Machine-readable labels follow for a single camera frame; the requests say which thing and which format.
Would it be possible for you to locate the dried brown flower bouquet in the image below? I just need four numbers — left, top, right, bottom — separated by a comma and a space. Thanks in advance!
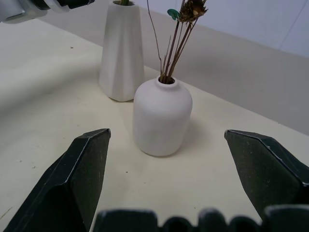
146, 0, 209, 85

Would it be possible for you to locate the short round white vase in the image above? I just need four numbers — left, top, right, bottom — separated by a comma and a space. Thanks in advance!
133, 75, 193, 157

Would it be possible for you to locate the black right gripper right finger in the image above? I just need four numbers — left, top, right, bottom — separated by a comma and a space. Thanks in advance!
224, 130, 309, 222

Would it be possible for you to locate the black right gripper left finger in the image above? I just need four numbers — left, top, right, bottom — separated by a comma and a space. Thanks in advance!
3, 128, 112, 232

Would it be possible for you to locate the tall ribbed white vase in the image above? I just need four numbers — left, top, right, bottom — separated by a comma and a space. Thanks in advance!
98, 0, 145, 102

